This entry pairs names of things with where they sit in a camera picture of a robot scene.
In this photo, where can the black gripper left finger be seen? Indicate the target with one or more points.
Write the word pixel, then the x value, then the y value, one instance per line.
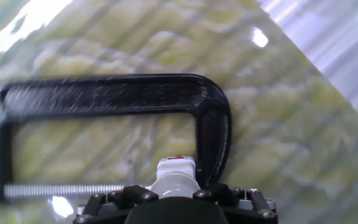
pixel 107 208

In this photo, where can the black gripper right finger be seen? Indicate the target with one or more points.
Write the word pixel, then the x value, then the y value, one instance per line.
pixel 247 211

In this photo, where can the green marble pattern mat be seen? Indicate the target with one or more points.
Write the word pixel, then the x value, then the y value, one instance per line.
pixel 291 140

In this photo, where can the black C-clamp with steel screw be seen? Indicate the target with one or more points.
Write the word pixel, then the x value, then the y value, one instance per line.
pixel 104 96

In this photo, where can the white round light bulb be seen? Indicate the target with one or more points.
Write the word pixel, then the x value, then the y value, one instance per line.
pixel 174 186

